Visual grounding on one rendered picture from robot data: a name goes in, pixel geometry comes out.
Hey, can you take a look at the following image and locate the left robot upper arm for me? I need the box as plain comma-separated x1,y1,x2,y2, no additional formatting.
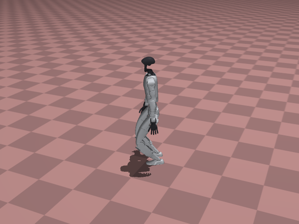
147,78,156,103

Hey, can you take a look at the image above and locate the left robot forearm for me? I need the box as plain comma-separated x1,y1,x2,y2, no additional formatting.
149,99,157,122

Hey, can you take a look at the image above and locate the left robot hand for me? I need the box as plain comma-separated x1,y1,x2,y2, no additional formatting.
148,118,158,135

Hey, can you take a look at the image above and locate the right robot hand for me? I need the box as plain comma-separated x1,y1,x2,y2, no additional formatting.
139,102,147,113

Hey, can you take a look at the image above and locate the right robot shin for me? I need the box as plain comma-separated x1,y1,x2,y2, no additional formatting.
135,136,159,154

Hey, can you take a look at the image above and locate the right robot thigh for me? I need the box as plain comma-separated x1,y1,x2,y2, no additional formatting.
135,106,148,136

